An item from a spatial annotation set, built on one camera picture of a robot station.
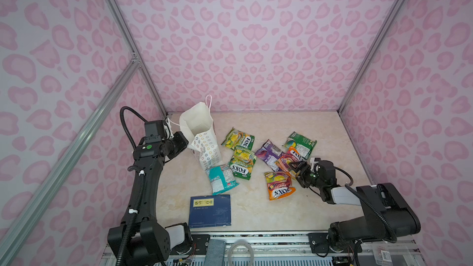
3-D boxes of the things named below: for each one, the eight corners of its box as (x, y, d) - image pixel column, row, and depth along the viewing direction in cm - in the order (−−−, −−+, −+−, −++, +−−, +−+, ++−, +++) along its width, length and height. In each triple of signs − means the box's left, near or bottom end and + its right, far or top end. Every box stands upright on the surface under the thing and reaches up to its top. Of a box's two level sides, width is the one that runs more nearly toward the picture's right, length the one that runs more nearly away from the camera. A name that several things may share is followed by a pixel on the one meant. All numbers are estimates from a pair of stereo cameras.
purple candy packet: (255, 155, 101) (255, 152, 99) (268, 142, 107) (269, 139, 104) (277, 173, 95) (278, 169, 92) (290, 158, 100) (291, 154, 97)
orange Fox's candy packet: (266, 200, 86) (267, 197, 83) (264, 174, 94) (265, 171, 91) (295, 200, 86) (296, 197, 83) (290, 174, 94) (292, 171, 91)
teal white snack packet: (213, 196, 87) (211, 193, 84) (208, 170, 96) (207, 167, 93) (239, 188, 89) (238, 185, 87) (232, 164, 98) (231, 161, 95)
